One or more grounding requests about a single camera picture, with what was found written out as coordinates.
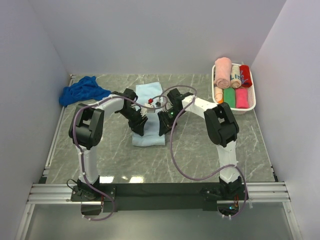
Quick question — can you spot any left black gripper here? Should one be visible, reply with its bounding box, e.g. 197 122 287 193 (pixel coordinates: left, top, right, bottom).
118 106 148 136

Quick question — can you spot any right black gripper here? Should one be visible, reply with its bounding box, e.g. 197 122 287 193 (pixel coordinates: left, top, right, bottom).
158 107 185 137

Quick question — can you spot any light blue towel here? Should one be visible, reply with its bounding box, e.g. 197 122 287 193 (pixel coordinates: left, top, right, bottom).
132 82 166 147

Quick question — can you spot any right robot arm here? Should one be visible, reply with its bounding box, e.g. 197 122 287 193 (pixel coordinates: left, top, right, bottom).
157 88 248 200

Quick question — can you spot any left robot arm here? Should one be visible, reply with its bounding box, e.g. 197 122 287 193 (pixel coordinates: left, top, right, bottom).
68 88 148 201

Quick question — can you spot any cream orange rolled towel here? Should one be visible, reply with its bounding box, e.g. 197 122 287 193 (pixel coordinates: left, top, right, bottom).
213 86 224 104

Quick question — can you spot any dark blue crumpled towel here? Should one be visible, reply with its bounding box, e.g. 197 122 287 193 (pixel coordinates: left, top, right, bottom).
58 76 111 107

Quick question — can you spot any green rolled towel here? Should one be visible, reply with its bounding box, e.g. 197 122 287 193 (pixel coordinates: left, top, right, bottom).
223 87 236 108

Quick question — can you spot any pink rolled towel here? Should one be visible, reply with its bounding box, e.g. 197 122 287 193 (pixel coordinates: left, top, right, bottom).
214 57 232 89

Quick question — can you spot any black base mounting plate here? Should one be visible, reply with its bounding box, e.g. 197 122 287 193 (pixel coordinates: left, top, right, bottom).
70 182 245 213

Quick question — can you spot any magenta rolled towel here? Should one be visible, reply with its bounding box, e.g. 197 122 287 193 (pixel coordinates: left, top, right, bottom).
235 88 249 109

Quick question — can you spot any beige rolled towel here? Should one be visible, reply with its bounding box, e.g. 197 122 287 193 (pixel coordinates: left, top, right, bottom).
230 65 242 89

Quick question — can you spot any white plastic basket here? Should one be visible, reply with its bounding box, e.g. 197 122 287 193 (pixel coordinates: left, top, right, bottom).
211 62 257 115

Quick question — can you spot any red rolled towel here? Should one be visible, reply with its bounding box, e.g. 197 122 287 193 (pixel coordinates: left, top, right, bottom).
239 64 253 88

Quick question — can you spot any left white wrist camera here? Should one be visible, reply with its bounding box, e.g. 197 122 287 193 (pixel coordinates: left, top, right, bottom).
140 98 156 117

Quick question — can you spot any aluminium rail frame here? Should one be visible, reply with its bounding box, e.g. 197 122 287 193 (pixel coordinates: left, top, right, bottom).
16 182 302 240

